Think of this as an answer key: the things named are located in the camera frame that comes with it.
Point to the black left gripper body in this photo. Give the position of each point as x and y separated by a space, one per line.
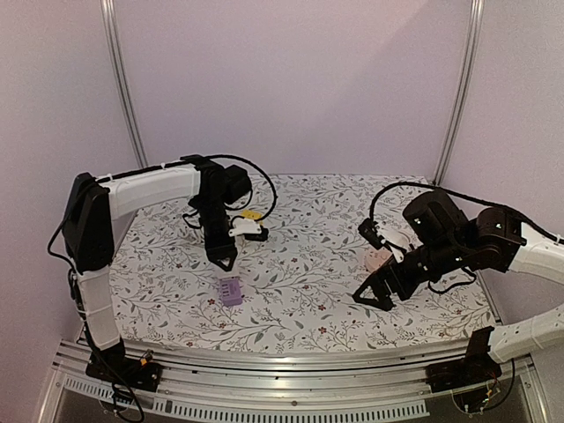
209 218

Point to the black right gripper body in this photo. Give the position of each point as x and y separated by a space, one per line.
389 283

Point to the purple power strip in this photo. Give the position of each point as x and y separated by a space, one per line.
230 291

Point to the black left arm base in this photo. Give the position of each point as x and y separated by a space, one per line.
112 365

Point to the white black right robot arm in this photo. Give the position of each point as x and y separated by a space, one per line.
456 232

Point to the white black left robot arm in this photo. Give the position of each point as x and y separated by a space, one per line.
85 238

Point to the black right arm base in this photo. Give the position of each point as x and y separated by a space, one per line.
476 366

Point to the round pink power strip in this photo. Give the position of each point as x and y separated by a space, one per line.
374 259

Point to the yellow cube socket adapter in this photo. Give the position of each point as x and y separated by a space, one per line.
253 215

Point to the floral patterned tablecloth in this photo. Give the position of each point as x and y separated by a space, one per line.
297 286

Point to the aluminium table front rail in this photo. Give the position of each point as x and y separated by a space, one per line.
384 385

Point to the left aluminium frame post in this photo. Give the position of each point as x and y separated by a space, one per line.
109 20

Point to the aluminium frame post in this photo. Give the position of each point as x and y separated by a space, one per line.
471 47
109 20

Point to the right aluminium frame post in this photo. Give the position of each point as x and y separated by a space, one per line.
471 47

